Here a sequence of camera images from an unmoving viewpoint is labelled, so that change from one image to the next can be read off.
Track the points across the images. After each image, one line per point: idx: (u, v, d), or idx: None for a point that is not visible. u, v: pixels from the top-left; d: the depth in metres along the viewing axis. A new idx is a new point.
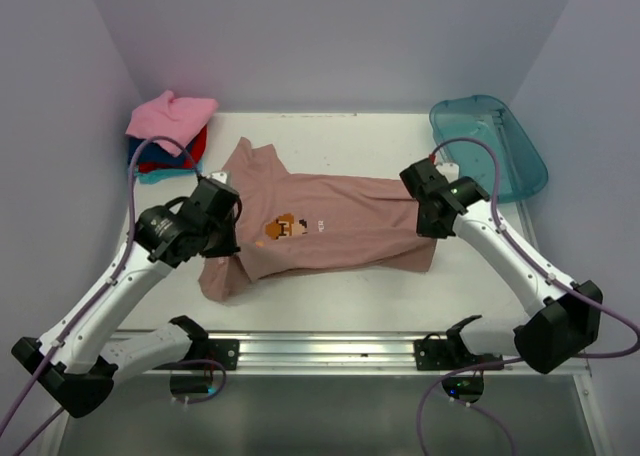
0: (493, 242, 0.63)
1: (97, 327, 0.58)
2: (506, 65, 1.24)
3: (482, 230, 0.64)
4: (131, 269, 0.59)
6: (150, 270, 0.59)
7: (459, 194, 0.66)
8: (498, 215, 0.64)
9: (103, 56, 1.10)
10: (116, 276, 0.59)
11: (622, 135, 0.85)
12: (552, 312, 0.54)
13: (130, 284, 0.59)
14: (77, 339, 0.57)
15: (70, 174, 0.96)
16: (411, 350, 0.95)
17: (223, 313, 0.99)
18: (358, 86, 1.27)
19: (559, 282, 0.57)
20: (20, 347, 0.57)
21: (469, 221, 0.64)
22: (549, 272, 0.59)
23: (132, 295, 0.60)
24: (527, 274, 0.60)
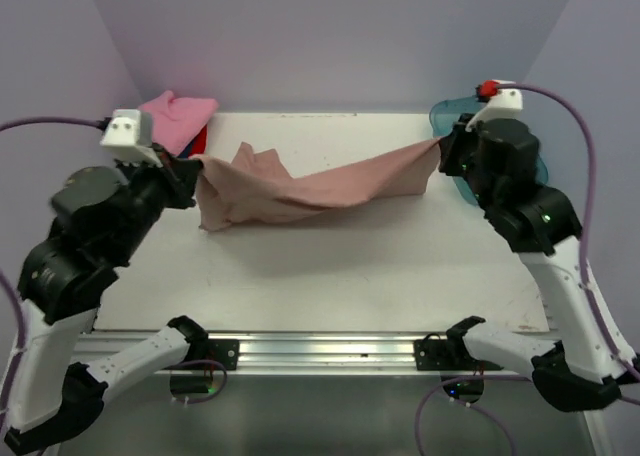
0: (573, 299, 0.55)
1: (30, 393, 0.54)
2: (507, 65, 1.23)
3: (564, 280, 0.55)
4: (34, 335, 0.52)
6: (57, 329, 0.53)
7: (551, 223, 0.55)
8: (586, 267, 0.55)
9: (102, 55, 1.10)
10: (22, 345, 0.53)
11: (623, 134, 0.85)
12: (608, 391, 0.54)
13: (42, 349, 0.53)
14: (17, 406, 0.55)
15: (70, 173, 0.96)
16: (411, 350, 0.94)
17: (224, 313, 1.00)
18: (358, 86, 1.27)
19: (625, 363, 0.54)
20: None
21: (554, 266, 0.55)
22: (620, 349, 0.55)
23: (53, 353, 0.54)
24: (595, 345, 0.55)
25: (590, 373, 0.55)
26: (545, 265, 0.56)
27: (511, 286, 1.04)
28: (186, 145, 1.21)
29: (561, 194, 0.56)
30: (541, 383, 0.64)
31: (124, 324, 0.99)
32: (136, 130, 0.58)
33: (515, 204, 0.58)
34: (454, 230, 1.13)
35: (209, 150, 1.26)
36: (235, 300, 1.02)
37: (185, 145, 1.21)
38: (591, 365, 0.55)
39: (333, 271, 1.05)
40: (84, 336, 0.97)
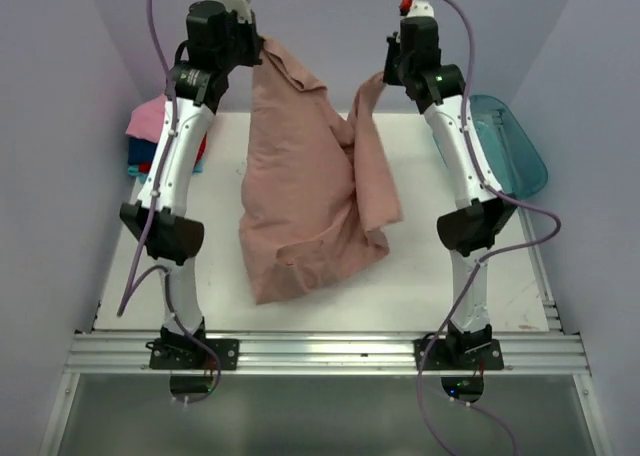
0: (451, 136, 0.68)
1: (180, 169, 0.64)
2: (504, 67, 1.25)
3: (449, 123, 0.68)
4: (185, 119, 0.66)
6: (200, 115, 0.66)
7: (441, 81, 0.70)
8: (466, 114, 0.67)
9: (104, 56, 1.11)
10: (175, 127, 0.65)
11: (619, 132, 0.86)
12: (473, 212, 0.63)
13: (189, 131, 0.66)
14: (169, 185, 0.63)
15: (71, 172, 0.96)
16: (411, 350, 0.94)
17: (225, 313, 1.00)
18: (356, 88, 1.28)
19: (491, 187, 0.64)
20: (125, 211, 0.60)
21: (438, 111, 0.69)
22: (486, 177, 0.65)
23: (194, 143, 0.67)
24: (468, 175, 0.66)
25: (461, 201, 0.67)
26: (434, 112, 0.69)
27: (508, 285, 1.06)
28: None
29: (457, 72, 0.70)
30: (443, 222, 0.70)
31: (125, 324, 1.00)
32: None
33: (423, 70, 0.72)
34: None
35: (208, 150, 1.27)
36: (235, 300, 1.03)
37: None
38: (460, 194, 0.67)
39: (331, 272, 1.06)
40: (85, 336, 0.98)
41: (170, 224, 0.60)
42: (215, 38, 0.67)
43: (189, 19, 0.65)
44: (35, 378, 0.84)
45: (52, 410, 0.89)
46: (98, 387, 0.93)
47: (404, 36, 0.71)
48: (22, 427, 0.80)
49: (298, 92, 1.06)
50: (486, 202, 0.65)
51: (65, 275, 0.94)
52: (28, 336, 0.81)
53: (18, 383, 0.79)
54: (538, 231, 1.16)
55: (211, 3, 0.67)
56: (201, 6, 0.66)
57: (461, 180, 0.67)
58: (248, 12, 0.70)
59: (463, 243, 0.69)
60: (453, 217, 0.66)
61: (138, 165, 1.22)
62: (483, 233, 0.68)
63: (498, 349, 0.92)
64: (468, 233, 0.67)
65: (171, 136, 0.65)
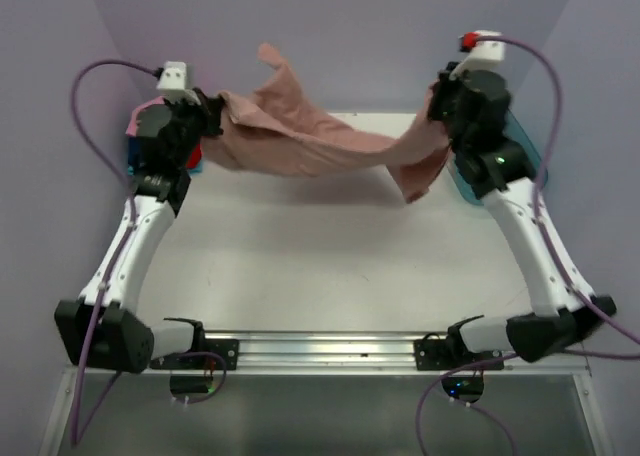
0: (522, 228, 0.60)
1: (133, 266, 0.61)
2: (506, 66, 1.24)
3: (517, 215, 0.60)
4: (146, 213, 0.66)
6: (162, 211, 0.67)
7: (504, 163, 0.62)
8: (536, 202, 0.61)
9: (103, 56, 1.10)
10: (134, 219, 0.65)
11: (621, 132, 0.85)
12: (564, 325, 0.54)
13: (149, 224, 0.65)
14: (121, 278, 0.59)
15: (70, 173, 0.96)
16: (411, 350, 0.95)
17: (225, 313, 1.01)
18: (357, 86, 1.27)
19: (580, 292, 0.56)
20: (61, 311, 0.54)
21: (506, 202, 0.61)
22: (573, 280, 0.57)
23: (154, 231, 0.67)
24: (549, 277, 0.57)
25: (545, 306, 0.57)
26: (499, 201, 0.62)
27: (509, 285, 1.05)
28: None
29: (519, 148, 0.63)
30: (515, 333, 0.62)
31: None
32: (184, 76, 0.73)
33: (480, 148, 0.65)
34: (453, 229, 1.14)
35: None
36: (235, 301, 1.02)
37: None
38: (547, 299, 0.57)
39: (331, 270, 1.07)
40: None
41: (115, 319, 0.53)
42: (174, 138, 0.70)
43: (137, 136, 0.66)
44: (34, 379, 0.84)
45: (51, 410, 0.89)
46: (97, 387, 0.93)
47: (461, 107, 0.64)
48: (21, 428, 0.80)
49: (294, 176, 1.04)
50: (576, 311, 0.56)
51: (64, 276, 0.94)
52: (26, 337, 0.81)
53: (16, 385, 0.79)
54: None
55: (159, 106, 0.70)
56: (145, 116, 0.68)
57: (542, 285, 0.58)
58: (194, 96, 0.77)
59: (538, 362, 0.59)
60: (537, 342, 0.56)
61: None
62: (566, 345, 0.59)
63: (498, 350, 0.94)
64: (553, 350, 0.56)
65: (129, 230, 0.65)
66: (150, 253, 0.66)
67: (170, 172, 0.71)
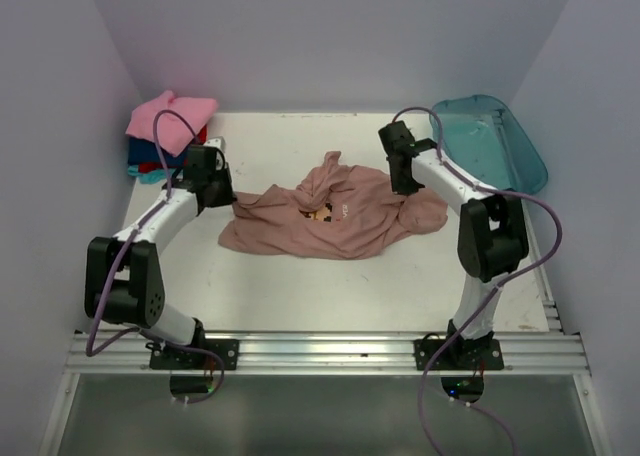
0: (433, 170, 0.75)
1: (162, 228, 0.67)
2: (506, 65, 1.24)
3: (429, 164, 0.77)
4: (178, 196, 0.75)
6: (190, 199, 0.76)
7: (415, 145, 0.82)
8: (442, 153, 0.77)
9: (103, 56, 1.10)
10: (169, 196, 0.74)
11: (622, 134, 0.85)
12: (474, 207, 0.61)
13: (180, 204, 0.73)
14: (152, 229, 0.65)
15: (69, 173, 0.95)
16: (411, 350, 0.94)
17: (225, 313, 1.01)
18: (357, 86, 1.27)
19: (482, 187, 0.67)
20: (97, 242, 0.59)
21: (418, 160, 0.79)
22: (474, 182, 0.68)
23: (178, 216, 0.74)
24: (458, 187, 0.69)
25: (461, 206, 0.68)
26: (416, 164, 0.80)
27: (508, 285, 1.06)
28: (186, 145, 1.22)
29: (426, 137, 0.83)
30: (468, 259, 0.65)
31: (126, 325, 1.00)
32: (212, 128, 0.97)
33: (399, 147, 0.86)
34: (453, 229, 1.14)
35: None
36: (235, 300, 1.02)
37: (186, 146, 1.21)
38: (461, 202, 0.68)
39: (332, 270, 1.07)
40: (85, 336, 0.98)
41: (145, 253, 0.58)
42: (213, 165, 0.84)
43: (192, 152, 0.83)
44: (34, 379, 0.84)
45: (51, 410, 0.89)
46: (96, 387, 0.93)
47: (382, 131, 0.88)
48: (21, 428, 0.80)
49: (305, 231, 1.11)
50: (486, 201, 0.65)
51: (64, 276, 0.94)
52: (26, 337, 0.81)
53: (16, 386, 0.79)
54: (539, 231, 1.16)
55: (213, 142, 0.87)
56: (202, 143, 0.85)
57: (457, 195, 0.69)
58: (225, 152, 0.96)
59: (489, 266, 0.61)
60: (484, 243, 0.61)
61: (138, 165, 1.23)
62: (506, 244, 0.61)
63: (497, 349, 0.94)
64: (487, 240, 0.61)
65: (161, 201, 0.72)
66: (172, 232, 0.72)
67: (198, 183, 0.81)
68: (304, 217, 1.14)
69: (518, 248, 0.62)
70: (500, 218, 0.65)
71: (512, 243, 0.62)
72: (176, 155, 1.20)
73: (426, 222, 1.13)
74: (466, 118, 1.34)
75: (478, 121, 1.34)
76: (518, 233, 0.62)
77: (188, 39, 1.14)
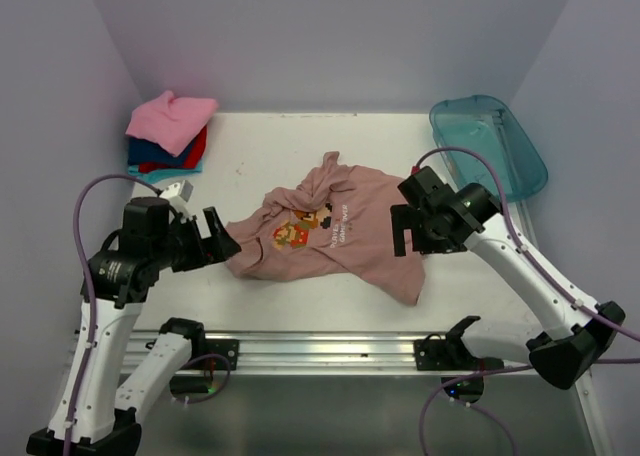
0: (512, 262, 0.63)
1: (100, 391, 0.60)
2: (506, 66, 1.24)
3: (502, 248, 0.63)
4: (104, 326, 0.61)
6: (123, 318, 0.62)
7: (471, 206, 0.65)
8: (515, 233, 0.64)
9: (103, 57, 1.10)
10: (93, 337, 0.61)
11: (621, 134, 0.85)
12: (582, 343, 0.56)
13: (111, 338, 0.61)
14: (87, 409, 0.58)
15: (69, 174, 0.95)
16: (411, 351, 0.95)
17: (226, 312, 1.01)
18: (357, 85, 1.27)
19: (586, 308, 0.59)
20: (33, 444, 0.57)
21: (487, 239, 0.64)
22: (575, 298, 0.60)
23: (118, 346, 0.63)
24: (552, 300, 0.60)
25: (560, 328, 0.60)
26: (480, 241, 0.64)
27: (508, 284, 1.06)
28: (186, 145, 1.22)
29: (481, 191, 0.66)
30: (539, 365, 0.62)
31: None
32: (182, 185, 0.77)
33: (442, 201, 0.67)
34: None
35: (209, 150, 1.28)
36: (234, 301, 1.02)
37: (185, 145, 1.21)
38: (559, 322, 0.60)
39: (333, 272, 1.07)
40: None
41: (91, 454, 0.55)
42: (151, 228, 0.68)
43: (128, 211, 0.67)
44: (34, 381, 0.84)
45: (50, 411, 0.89)
46: None
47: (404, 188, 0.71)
48: (19, 428, 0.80)
49: (309, 254, 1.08)
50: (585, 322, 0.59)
51: (63, 275, 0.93)
52: (25, 340, 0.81)
53: (16, 387, 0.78)
54: (539, 231, 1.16)
55: (157, 200, 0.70)
56: (142, 200, 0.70)
57: (548, 305, 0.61)
58: (186, 212, 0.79)
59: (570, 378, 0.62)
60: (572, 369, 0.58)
61: (138, 165, 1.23)
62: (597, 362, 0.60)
63: None
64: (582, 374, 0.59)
65: (87, 353, 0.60)
66: (121, 358, 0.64)
67: (133, 258, 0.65)
68: (299, 250, 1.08)
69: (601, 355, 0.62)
70: None
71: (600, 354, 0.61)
72: (176, 156, 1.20)
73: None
74: (465, 119, 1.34)
75: (478, 121, 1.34)
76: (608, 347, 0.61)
77: (188, 39, 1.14)
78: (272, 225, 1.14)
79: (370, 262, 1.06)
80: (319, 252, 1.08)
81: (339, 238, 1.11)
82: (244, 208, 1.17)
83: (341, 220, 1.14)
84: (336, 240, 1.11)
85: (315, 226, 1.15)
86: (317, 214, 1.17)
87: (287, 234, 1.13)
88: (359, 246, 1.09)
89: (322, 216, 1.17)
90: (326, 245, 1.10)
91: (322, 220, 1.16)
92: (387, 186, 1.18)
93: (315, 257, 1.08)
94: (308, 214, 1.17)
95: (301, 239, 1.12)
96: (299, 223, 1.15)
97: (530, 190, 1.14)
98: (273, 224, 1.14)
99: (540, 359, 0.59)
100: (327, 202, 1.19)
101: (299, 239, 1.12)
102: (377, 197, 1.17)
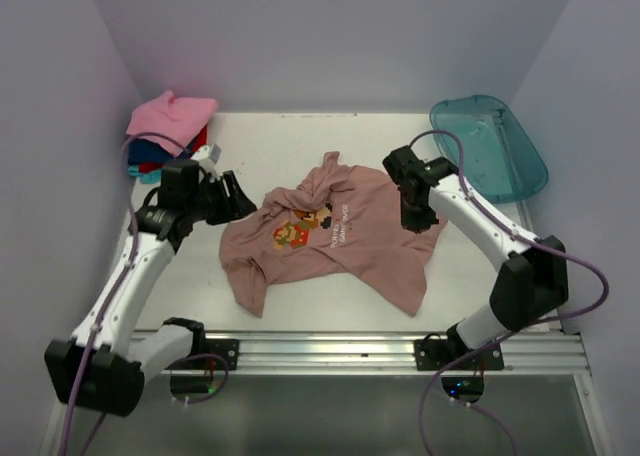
0: (461, 208, 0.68)
1: (129, 305, 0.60)
2: (506, 66, 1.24)
3: (453, 199, 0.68)
4: (144, 252, 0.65)
6: (161, 249, 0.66)
7: (432, 171, 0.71)
8: (466, 186, 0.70)
9: (103, 57, 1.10)
10: (132, 260, 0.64)
11: (621, 133, 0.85)
12: (517, 264, 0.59)
13: (147, 264, 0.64)
14: (113, 320, 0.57)
15: (69, 174, 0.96)
16: (411, 350, 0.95)
17: (227, 310, 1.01)
18: (357, 85, 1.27)
19: (522, 237, 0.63)
20: (53, 348, 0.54)
21: (441, 192, 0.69)
22: (513, 230, 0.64)
23: (148, 278, 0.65)
24: (493, 233, 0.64)
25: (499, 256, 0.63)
26: (436, 195, 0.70)
27: None
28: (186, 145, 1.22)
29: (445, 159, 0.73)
30: (500, 310, 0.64)
31: None
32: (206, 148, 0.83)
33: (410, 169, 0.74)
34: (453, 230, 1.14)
35: None
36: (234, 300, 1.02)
37: (186, 146, 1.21)
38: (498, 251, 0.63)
39: (334, 271, 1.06)
40: None
41: (106, 365, 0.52)
42: (188, 186, 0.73)
43: (165, 172, 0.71)
44: (35, 380, 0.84)
45: (51, 409, 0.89)
46: None
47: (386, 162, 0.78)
48: (20, 427, 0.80)
49: (310, 254, 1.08)
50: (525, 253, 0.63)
51: (64, 275, 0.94)
52: (26, 339, 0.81)
53: (16, 386, 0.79)
54: (539, 231, 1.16)
55: (189, 161, 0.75)
56: (177, 162, 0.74)
57: (491, 240, 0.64)
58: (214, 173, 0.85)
59: (528, 322, 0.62)
60: (523, 299, 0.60)
61: (138, 165, 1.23)
62: (548, 299, 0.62)
63: (497, 350, 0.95)
64: (529, 301, 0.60)
65: (128, 267, 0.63)
66: (146, 293, 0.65)
67: (172, 212, 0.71)
68: (300, 250, 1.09)
69: (558, 297, 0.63)
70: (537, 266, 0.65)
71: (553, 293, 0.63)
72: (176, 156, 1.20)
73: (430, 230, 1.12)
74: (466, 119, 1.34)
75: (478, 121, 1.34)
76: (559, 283, 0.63)
77: (188, 39, 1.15)
78: (272, 225, 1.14)
79: (371, 263, 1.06)
80: (320, 252, 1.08)
81: (340, 238, 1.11)
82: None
83: (342, 220, 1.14)
84: (336, 240, 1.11)
85: (315, 225, 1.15)
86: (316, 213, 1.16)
87: (287, 233, 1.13)
88: (360, 246, 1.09)
89: (322, 216, 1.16)
90: (326, 245, 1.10)
91: (322, 220, 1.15)
92: (387, 186, 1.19)
93: (316, 257, 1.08)
94: (308, 214, 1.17)
95: (301, 239, 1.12)
96: (299, 223, 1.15)
97: (533, 189, 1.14)
98: (273, 225, 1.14)
99: (499, 292, 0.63)
100: (327, 201, 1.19)
101: (299, 239, 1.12)
102: (377, 197, 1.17)
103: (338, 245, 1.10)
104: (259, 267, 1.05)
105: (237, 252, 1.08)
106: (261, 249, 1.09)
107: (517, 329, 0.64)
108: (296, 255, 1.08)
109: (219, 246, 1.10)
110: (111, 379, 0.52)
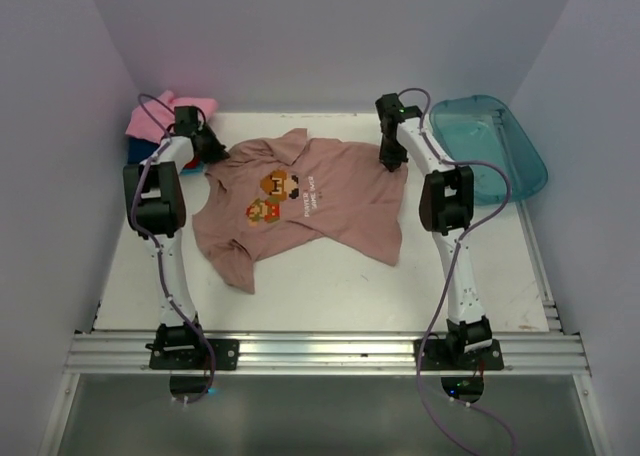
0: (413, 138, 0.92)
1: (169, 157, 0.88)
2: (506, 65, 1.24)
3: (410, 131, 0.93)
4: (178, 141, 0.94)
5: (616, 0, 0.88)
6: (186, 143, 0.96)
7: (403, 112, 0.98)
8: (423, 125, 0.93)
9: (103, 58, 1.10)
10: (168, 141, 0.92)
11: (620, 134, 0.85)
12: (436, 179, 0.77)
13: (181, 145, 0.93)
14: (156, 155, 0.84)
15: (70, 175, 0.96)
16: (411, 350, 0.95)
17: (228, 298, 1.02)
18: (357, 85, 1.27)
19: (447, 161, 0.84)
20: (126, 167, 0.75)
21: (402, 125, 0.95)
22: (442, 156, 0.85)
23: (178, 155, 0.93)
24: (429, 158, 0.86)
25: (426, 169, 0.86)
26: (402, 130, 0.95)
27: (509, 285, 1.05)
28: None
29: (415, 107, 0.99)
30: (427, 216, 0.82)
31: (126, 324, 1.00)
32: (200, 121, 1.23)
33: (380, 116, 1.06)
34: None
35: None
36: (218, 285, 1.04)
37: None
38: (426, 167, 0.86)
39: (310, 243, 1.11)
40: (85, 336, 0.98)
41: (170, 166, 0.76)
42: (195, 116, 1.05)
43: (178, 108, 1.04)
44: (35, 379, 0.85)
45: (50, 409, 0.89)
46: (97, 387, 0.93)
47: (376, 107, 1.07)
48: (22, 426, 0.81)
49: (287, 228, 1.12)
50: (447, 174, 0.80)
51: (64, 274, 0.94)
52: (26, 337, 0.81)
53: (17, 385, 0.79)
54: (539, 232, 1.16)
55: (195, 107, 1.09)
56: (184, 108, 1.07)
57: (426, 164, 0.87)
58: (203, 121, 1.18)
59: (440, 225, 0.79)
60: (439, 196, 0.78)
61: None
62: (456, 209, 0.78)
63: (497, 349, 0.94)
64: (439, 204, 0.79)
65: (166, 144, 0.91)
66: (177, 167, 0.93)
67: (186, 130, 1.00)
68: (276, 224, 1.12)
69: (466, 212, 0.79)
70: (456, 187, 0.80)
71: (461, 209, 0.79)
72: None
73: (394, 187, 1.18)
74: (466, 119, 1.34)
75: (478, 121, 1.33)
76: (467, 201, 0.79)
77: (188, 39, 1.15)
78: (243, 205, 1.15)
79: (347, 225, 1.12)
80: (295, 223, 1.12)
81: (310, 208, 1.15)
82: (213, 194, 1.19)
83: (310, 190, 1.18)
84: (308, 209, 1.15)
85: (285, 198, 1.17)
86: (285, 185, 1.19)
87: (260, 210, 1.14)
88: (334, 223, 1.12)
89: (289, 188, 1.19)
90: (301, 218, 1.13)
91: (290, 192, 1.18)
92: (344, 151, 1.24)
93: (291, 232, 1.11)
94: (276, 189, 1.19)
95: (274, 212, 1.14)
96: (269, 199, 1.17)
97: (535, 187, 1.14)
98: (243, 204, 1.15)
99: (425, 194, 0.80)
100: (292, 175, 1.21)
101: (272, 214, 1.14)
102: (335, 168, 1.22)
103: (312, 213, 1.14)
104: (241, 247, 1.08)
105: (215, 238, 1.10)
106: (238, 229, 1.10)
107: (439, 231, 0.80)
108: (274, 230, 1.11)
109: (195, 235, 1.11)
110: (172, 180, 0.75)
